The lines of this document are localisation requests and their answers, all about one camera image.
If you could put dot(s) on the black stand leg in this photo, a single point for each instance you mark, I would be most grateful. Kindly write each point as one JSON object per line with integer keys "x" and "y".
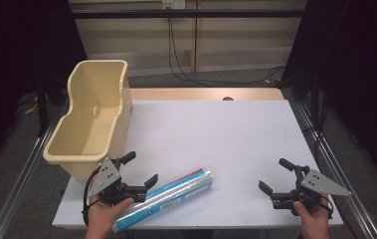
{"x": 42, "y": 109}

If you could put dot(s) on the white table mat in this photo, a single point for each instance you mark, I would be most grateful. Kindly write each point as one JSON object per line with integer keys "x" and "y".
{"x": 216, "y": 139}

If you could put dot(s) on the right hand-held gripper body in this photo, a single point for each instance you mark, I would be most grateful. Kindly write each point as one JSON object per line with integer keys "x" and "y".
{"x": 318, "y": 184}

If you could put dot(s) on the metal floor rail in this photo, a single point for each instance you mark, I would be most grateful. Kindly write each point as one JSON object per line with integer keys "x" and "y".
{"x": 20, "y": 179}
{"x": 345, "y": 172}

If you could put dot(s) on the black horizontal bar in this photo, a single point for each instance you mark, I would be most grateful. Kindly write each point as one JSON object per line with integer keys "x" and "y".
{"x": 189, "y": 13}

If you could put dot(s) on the person's right hand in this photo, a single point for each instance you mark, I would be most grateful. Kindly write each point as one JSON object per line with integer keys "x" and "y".
{"x": 313, "y": 219}

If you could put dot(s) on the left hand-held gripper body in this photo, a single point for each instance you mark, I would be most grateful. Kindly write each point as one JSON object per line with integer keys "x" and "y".
{"x": 104, "y": 179}

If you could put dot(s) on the person's left hand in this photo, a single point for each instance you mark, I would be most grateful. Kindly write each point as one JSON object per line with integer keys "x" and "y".
{"x": 101, "y": 215}

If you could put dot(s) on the silver and blue wrap roll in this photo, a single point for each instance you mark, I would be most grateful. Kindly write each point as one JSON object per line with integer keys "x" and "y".
{"x": 172, "y": 195}

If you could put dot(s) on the white wall socket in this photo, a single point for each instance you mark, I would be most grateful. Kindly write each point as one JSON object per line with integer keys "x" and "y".
{"x": 173, "y": 4}

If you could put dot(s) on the black curtain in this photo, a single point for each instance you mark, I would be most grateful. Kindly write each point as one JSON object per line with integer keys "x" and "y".
{"x": 17, "y": 59}
{"x": 361, "y": 66}

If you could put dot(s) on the beige plastic bin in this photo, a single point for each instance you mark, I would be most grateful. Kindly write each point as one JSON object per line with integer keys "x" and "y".
{"x": 91, "y": 129}

